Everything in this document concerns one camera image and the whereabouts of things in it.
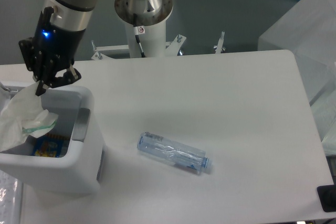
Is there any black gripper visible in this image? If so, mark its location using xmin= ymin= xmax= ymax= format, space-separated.
xmin=18 ymin=6 xmax=85 ymax=97

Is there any clear plastic wrapper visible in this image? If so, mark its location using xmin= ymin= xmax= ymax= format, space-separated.
xmin=1 ymin=82 xmax=58 ymax=152

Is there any clear plastic water bottle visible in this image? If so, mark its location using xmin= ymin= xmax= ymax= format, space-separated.
xmin=137 ymin=132 xmax=212 ymax=173

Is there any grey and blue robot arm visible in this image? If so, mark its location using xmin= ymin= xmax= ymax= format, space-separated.
xmin=19 ymin=0 xmax=173 ymax=96

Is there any white trash can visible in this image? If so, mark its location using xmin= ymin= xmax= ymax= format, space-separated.
xmin=1 ymin=86 xmax=105 ymax=194

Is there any blue yellow snack packet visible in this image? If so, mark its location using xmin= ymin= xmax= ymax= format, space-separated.
xmin=31 ymin=133 xmax=68 ymax=158

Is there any clear plastic sheet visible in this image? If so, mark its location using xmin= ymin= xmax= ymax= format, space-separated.
xmin=1 ymin=171 xmax=23 ymax=223

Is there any translucent white plastic box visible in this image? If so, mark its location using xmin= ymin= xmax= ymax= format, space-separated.
xmin=258 ymin=0 xmax=335 ymax=103

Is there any black device at edge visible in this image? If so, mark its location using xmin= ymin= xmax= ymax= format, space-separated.
xmin=317 ymin=185 xmax=335 ymax=212

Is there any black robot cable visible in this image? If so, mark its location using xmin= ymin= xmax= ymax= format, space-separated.
xmin=132 ymin=13 xmax=146 ymax=58

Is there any white base frame bracket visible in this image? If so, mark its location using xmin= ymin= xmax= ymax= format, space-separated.
xmin=91 ymin=31 xmax=226 ymax=60

